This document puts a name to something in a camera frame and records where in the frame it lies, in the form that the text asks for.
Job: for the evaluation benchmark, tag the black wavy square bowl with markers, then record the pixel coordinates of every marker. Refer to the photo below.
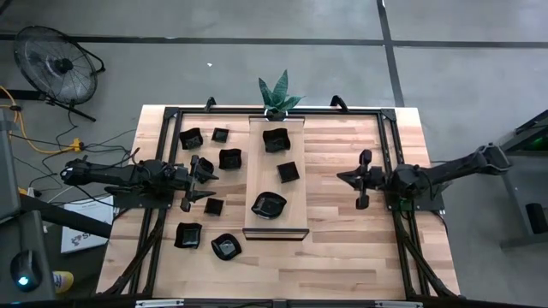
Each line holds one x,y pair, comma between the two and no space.
191,138
276,140
188,235
230,158

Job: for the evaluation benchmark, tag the white printed box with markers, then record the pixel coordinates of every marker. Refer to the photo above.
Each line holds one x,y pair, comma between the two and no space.
85,222

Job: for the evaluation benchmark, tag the green plant in white pot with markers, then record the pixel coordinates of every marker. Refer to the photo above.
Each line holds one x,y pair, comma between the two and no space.
278,92

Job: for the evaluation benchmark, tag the silver edge bracket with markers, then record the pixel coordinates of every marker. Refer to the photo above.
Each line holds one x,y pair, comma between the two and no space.
159,303
398,304

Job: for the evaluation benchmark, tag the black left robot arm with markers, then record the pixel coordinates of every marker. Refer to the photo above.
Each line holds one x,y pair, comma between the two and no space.
111,173

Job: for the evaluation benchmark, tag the black diagonal bar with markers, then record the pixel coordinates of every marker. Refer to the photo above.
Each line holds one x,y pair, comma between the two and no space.
64,216

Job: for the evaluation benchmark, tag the black round device with light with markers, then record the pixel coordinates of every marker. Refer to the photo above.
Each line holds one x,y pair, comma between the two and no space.
30,267

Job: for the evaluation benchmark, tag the yellow and white cup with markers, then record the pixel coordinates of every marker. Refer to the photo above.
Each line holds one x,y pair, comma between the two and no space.
64,280

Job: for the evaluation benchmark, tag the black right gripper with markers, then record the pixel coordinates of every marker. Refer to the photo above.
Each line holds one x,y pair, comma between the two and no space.
370,177

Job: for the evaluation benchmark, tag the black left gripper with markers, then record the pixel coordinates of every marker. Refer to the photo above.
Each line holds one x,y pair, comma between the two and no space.
190,179

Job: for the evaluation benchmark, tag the wooden shelf with black legs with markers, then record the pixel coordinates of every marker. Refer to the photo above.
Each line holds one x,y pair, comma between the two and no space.
274,231

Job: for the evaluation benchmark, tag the black leaf-shaped bowl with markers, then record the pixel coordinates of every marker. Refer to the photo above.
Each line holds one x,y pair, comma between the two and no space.
206,162
268,205
226,246

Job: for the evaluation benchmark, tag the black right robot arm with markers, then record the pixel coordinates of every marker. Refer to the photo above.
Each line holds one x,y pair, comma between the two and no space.
449,169

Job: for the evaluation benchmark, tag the black box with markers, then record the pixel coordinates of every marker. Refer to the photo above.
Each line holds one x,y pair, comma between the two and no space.
536,218

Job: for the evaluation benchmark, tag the black floor fan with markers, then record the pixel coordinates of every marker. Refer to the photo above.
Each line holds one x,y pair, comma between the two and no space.
55,64

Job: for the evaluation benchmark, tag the black table clamp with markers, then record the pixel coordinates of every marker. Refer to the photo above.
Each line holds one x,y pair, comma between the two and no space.
340,102
210,104

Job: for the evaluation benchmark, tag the black metal rig frame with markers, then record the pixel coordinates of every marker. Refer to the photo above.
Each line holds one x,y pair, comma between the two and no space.
214,110

